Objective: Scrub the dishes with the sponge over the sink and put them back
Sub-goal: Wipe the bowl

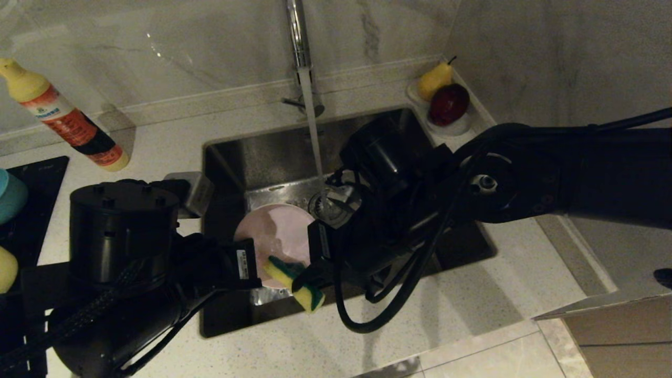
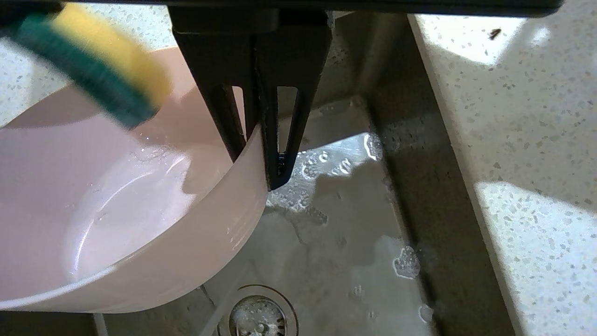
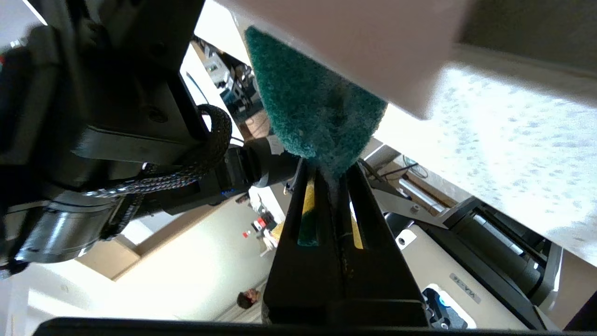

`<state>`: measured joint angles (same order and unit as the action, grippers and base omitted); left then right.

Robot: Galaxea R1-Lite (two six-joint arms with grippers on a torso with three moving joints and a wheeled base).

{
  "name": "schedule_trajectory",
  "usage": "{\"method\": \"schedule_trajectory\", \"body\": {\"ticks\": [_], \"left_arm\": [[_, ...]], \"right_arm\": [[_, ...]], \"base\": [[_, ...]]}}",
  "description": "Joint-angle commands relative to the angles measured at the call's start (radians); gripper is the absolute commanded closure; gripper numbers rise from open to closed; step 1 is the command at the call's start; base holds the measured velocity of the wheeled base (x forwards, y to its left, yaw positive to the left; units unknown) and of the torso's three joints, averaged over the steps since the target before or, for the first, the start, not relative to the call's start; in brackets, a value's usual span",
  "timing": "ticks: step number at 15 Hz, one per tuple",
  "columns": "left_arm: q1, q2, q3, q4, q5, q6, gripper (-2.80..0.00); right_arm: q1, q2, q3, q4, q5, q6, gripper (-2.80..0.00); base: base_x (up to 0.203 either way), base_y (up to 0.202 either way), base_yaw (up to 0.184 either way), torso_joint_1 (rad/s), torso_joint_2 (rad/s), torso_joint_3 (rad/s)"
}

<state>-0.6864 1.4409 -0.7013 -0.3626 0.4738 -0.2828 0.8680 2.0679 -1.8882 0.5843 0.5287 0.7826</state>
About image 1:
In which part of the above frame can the yellow plastic bowl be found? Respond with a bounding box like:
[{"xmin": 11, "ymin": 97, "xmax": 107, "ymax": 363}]
[{"xmin": 0, "ymin": 247, "xmax": 19, "ymax": 295}]

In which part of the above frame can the light wooden cabinet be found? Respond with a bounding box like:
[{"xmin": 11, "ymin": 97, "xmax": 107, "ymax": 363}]
[{"xmin": 533, "ymin": 294, "xmax": 672, "ymax": 378}]

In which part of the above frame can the round metal drain strainer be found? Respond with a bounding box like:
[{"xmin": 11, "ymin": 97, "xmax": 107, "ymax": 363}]
[{"xmin": 308, "ymin": 190, "xmax": 337, "ymax": 221}]

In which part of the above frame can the chrome faucet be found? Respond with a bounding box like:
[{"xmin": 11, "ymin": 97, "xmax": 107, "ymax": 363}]
[{"xmin": 281, "ymin": 0, "xmax": 326, "ymax": 119}]

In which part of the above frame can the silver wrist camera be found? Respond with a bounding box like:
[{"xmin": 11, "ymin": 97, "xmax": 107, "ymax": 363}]
[
  {"xmin": 164, "ymin": 172, "xmax": 215, "ymax": 218},
  {"xmin": 325, "ymin": 184, "xmax": 363, "ymax": 226}
]

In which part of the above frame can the yellow pear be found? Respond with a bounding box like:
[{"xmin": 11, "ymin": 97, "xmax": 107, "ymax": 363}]
[{"xmin": 417, "ymin": 57, "xmax": 456, "ymax": 102}]

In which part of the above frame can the stainless steel sink basin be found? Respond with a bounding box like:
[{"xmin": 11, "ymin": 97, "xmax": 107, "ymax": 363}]
[{"xmin": 199, "ymin": 108, "xmax": 497, "ymax": 338}]

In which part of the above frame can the small white fruit dish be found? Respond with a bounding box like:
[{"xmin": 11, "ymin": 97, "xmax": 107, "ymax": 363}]
[{"xmin": 405, "ymin": 79, "xmax": 471, "ymax": 138}]

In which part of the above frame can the orange yellow detergent bottle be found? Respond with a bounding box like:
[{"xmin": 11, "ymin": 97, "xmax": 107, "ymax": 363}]
[{"xmin": 0, "ymin": 57, "xmax": 130, "ymax": 172}]

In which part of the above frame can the dark red apple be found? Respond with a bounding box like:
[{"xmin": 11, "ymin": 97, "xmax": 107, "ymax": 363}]
[{"xmin": 428, "ymin": 84, "xmax": 469, "ymax": 127}]

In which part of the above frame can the black glass cooktop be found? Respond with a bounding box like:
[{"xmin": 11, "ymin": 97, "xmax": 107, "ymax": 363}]
[{"xmin": 0, "ymin": 156, "xmax": 70, "ymax": 378}]

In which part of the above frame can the blue plastic bowl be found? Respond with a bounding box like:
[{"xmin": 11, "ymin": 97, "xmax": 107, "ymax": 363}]
[{"xmin": 0, "ymin": 168, "xmax": 29, "ymax": 225}]

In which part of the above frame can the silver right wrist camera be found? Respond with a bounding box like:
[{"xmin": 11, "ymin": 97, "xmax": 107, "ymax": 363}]
[{"xmin": 325, "ymin": 184, "xmax": 363, "ymax": 226}]

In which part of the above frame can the pink plastic bowl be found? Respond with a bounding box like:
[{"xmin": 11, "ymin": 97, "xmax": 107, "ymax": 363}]
[{"xmin": 234, "ymin": 204, "xmax": 316, "ymax": 289}]

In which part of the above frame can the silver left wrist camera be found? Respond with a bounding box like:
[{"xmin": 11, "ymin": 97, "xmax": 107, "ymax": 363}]
[{"xmin": 164, "ymin": 172, "xmax": 215, "ymax": 218}]

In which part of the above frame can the yellow green sponge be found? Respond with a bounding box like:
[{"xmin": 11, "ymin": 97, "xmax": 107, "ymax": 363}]
[{"xmin": 262, "ymin": 256, "xmax": 326, "ymax": 314}]

